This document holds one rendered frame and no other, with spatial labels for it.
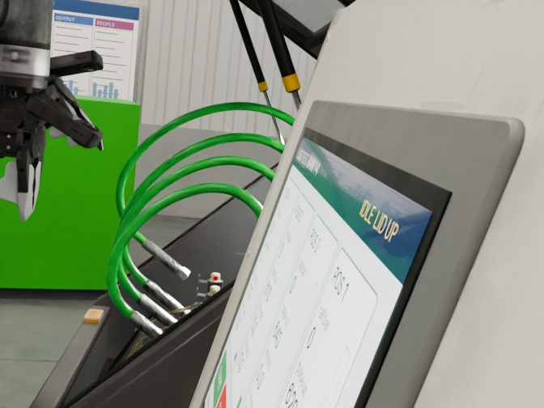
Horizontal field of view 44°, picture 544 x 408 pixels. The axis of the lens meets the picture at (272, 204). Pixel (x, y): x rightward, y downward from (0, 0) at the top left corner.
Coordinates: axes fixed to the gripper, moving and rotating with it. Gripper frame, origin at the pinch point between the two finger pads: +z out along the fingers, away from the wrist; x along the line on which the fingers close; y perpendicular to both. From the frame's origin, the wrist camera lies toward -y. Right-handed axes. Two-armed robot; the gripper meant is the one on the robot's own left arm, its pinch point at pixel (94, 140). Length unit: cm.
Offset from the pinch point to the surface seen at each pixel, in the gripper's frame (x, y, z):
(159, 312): 20.7, 2.2, 35.3
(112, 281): 30.8, 2.2, 29.2
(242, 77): -605, -49, -185
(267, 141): 16.0, -25.8, 23.0
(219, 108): 10.8, -22.7, 12.6
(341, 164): 79, -28, 40
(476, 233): 99, -29, 47
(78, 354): 1.1, 24.0, 30.9
